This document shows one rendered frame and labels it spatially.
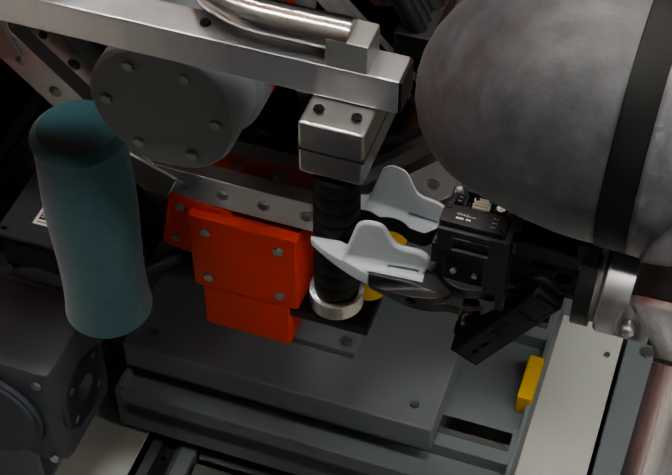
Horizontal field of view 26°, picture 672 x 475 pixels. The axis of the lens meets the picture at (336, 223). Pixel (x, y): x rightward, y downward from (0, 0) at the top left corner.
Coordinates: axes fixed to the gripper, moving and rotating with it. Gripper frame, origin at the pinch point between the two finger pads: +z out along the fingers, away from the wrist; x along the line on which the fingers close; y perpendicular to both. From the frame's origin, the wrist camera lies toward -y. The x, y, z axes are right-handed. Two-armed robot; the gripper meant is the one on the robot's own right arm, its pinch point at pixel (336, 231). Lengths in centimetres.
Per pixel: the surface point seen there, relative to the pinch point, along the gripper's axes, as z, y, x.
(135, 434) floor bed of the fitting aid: 35, -75, -22
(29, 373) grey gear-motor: 37, -43, -7
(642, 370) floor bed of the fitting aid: -25, -75, -54
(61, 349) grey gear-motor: 35, -43, -11
